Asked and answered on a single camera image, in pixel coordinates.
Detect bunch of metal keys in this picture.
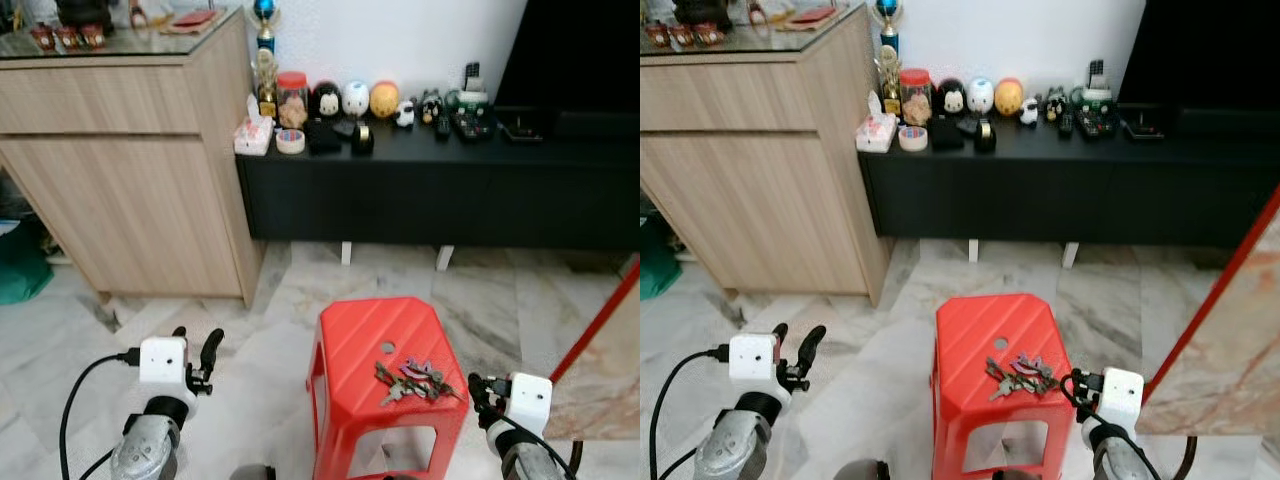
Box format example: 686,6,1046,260
984,353,1062,402
374,358,464,407

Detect gold figure trophy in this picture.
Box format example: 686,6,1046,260
253,48,281,122
877,45,904,118

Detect green white holder cup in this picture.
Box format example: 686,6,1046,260
457,62,492,111
1081,59,1114,107

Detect pink white tissue box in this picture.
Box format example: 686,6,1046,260
233,94,276,157
856,91,899,154

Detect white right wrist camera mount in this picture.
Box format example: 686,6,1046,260
1097,367,1145,431
505,373,554,434

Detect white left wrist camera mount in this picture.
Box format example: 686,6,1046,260
728,334,780,384
138,337,190,387

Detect small black tray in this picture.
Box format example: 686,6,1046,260
500,114,547,144
1122,111,1167,142

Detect green bag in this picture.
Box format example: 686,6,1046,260
0,219,54,307
640,214,684,302

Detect light wooden cabinet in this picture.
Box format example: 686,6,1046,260
640,5,894,307
0,10,264,307

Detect tray with red packet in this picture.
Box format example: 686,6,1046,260
159,7,227,37
779,4,847,32

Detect dark object on cabinet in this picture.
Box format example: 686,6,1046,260
671,0,737,30
54,0,117,32

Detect black television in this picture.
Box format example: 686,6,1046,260
1116,0,1280,137
494,0,641,138

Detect blue globe trophy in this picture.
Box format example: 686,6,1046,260
250,0,283,56
871,0,904,56

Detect black pouch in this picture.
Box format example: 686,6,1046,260
304,119,347,157
930,117,967,152

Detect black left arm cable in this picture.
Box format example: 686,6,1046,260
648,345,732,480
59,348,142,480

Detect black low tv console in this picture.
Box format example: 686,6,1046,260
236,118,641,252
858,116,1280,250

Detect clear jar with red lid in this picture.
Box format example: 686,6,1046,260
275,71,310,130
898,68,934,127

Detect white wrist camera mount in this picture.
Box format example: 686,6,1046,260
505,373,554,434
1097,367,1145,431
728,334,780,384
138,337,190,387

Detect red plastic stool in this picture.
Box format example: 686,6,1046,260
930,293,1080,480
306,296,472,480

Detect row of small red boxes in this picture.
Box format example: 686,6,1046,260
644,23,722,49
29,24,107,52

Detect marble table with red edge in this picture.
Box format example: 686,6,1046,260
547,260,641,442
1134,184,1280,437

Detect black round plush toy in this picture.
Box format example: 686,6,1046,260
935,78,968,117
309,81,344,122

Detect orange round plush toy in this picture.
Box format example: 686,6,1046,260
369,80,402,120
994,77,1026,117

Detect black button keypad device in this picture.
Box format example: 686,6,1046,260
452,106,499,144
1075,103,1122,142

